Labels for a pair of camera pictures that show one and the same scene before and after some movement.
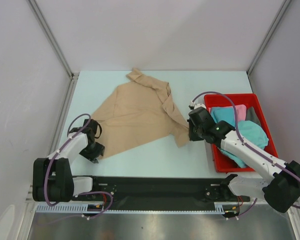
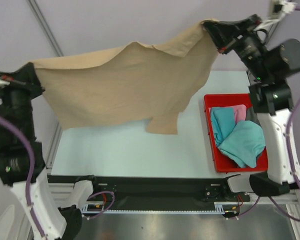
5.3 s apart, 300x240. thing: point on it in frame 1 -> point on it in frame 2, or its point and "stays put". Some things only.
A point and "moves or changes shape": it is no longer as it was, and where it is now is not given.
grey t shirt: [251, 115] stays put
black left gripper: [99, 150] -> [25, 79]
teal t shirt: [252, 134] stays put
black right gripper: [192, 136] -> [223, 32]
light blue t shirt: [223, 113] stays put
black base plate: [165, 190] stays put
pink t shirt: [241, 110] stays put
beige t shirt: [138, 109] moves or changes shape
